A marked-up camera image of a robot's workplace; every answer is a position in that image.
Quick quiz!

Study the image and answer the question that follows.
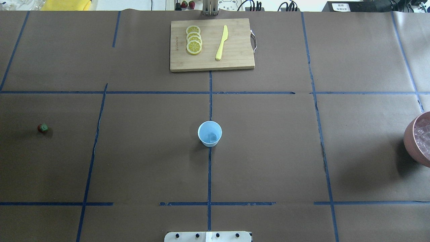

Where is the pink ice bowl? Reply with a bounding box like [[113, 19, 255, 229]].
[[403, 112, 430, 167]]

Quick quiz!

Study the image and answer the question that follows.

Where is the lemon slice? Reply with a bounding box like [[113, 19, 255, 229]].
[[187, 32, 202, 41], [186, 26, 201, 35], [187, 35, 203, 45], [186, 41, 203, 55]]

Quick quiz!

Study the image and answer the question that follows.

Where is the yellow plastic knife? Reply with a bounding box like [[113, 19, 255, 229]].
[[215, 25, 228, 61]]

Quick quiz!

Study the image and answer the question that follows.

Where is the bamboo cutting board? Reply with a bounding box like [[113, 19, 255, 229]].
[[170, 18, 255, 72]]

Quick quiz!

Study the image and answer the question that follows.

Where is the light blue plastic cup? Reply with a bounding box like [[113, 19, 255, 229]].
[[198, 121, 222, 148]]

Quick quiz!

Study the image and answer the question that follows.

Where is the red strawberry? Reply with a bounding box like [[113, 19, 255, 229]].
[[37, 123, 49, 133]]

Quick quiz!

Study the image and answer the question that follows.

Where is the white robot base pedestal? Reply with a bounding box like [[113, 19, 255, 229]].
[[164, 231, 253, 242]]

